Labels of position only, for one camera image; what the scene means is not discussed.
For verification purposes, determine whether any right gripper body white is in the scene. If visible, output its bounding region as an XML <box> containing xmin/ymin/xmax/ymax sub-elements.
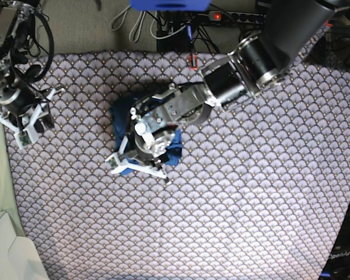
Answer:
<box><xmin>0</xmin><ymin>87</ymin><xmax>65</xmax><ymax>149</ymax></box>

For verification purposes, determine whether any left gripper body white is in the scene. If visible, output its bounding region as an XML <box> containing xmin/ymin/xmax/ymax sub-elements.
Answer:
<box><xmin>105</xmin><ymin>136</ymin><xmax>170</xmax><ymax>184</ymax></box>

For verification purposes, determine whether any blue T-shirt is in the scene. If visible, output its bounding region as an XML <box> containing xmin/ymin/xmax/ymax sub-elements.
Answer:
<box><xmin>111</xmin><ymin>93</ymin><xmax>186</xmax><ymax>175</ymax></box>

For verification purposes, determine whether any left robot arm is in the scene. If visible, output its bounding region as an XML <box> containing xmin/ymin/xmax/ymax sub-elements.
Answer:
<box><xmin>106</xmin><ymin>1</ymin><xmax>350</xmax><ymax>179</ymax></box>

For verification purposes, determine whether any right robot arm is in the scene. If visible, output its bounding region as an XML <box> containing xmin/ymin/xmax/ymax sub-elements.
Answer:
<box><xmin>0</xmin><ymin>1</ymin><xmax>65</xmax><ymax>149</ymax></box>

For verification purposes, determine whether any red black table clamp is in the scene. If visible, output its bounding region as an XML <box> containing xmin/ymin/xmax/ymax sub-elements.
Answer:
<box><xmin>188</xmin><ymin>52</ymin><xmax>198</xmax><ymax>70</ymax></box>

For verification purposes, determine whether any white plastic bin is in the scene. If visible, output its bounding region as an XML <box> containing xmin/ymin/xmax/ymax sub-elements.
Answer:
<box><xmin>0</xmin><ymin>211</ymin><xmax>49</xmax><ymax>279</ymax></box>

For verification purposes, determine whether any fan-patterned table cloth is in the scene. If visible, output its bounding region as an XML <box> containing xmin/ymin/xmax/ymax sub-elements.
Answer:
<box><xmin>5</xmin><ymin>51</ymin><xmax>350</xmax><ymax>279</ymax></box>

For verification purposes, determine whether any blue box overhead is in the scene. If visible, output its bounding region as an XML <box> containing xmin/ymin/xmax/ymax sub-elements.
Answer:
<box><xmin>129</xmin><ymin>0</ymin><xmax>211</xmax><ymax>11</ymax></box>

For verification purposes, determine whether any white power strip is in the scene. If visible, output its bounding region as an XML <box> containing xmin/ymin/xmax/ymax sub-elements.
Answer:
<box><xmin>208</xmin><ymin>10</ymin><xmax>265</xmax><ymax>24</ymax></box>

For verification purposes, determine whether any black OpenArm case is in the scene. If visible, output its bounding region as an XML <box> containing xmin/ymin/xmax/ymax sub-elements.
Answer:
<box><xmin>319</xmin><ymin>203</ymin><xmax>350</xmax><ymax>279</ymax></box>

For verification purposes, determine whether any grey looped cable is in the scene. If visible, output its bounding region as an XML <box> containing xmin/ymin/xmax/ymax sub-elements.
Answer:
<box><xmin>110</xmin><ymin>11</ymin><xmax>146</xmax><ymax>42</ymax></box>

